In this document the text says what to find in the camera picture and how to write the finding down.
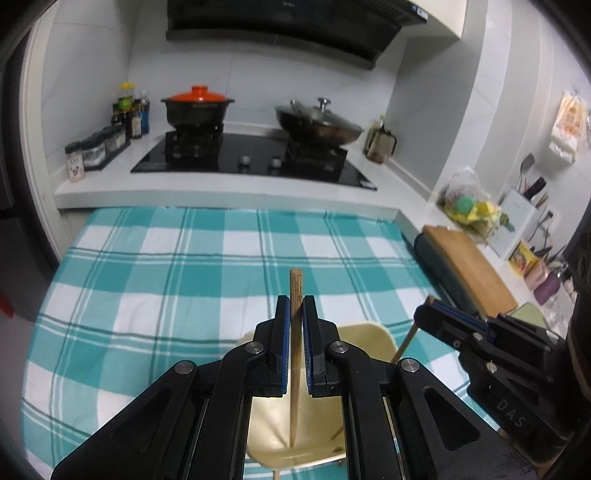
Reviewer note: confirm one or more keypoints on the green round scrubber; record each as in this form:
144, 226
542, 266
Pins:
464, 204

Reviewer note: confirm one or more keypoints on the hanging printed plastic bag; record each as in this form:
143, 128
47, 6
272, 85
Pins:
570, 124

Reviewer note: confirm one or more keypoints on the black glass gas stove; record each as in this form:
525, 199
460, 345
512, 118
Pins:
258, 159

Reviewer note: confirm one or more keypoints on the white wall cabinet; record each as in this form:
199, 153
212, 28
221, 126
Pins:
455, 14

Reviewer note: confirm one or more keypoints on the white wall socket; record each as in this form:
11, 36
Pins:
552, 220

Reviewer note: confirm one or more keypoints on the blue label bottle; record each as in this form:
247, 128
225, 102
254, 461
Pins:
145, 113

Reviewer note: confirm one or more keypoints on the clear plastic bag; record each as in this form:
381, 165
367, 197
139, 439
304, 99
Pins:
455, 184

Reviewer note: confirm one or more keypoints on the dark sauce bottle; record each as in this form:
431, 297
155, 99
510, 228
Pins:
136, 122

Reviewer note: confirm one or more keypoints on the black casserole pot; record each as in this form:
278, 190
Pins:
196, 114

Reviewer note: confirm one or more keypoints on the glass oil jug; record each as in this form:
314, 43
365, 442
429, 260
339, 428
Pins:
379, 141

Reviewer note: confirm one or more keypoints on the purple cup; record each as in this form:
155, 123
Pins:
547, 288

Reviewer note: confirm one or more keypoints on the dark metal wok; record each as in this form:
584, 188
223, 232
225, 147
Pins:
323, 131

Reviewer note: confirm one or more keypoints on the yellow cap sauce bottle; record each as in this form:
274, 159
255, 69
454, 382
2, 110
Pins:
124, 99

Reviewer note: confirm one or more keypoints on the yellow cloth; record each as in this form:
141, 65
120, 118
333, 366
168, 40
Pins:
487, 212

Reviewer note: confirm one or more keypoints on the grey spatula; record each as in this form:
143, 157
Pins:
528, 164

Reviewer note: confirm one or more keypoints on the glass wok lid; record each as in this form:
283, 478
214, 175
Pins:
323, 115

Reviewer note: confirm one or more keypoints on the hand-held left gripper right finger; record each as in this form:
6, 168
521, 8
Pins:
308, 364

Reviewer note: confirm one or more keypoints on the yellow printed packet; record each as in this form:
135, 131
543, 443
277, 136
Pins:
521, 259

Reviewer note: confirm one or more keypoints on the wooden cutting board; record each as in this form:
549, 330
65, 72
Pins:
471, 267

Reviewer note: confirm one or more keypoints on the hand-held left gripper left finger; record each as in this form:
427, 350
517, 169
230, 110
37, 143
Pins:
285, 360

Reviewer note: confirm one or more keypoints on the orange pot lid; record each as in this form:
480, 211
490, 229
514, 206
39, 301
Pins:
199, 93

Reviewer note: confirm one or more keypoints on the cream plastic utensil holder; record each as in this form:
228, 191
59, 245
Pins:
364, 341

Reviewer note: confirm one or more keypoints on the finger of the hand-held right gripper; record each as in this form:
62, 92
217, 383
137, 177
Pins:
443, 323

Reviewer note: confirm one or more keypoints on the black cap spice jar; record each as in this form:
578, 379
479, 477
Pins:
120, 136
93, 152

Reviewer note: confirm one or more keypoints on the teal plaid tablecloth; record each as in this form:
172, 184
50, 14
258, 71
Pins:
161, 286

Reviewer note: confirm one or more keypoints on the black range hood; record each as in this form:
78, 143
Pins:
277, 27

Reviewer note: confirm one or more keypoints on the white knife block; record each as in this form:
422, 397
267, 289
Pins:
515, 217

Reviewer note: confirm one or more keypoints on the dark padded cushion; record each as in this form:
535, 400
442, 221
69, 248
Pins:
434, 261

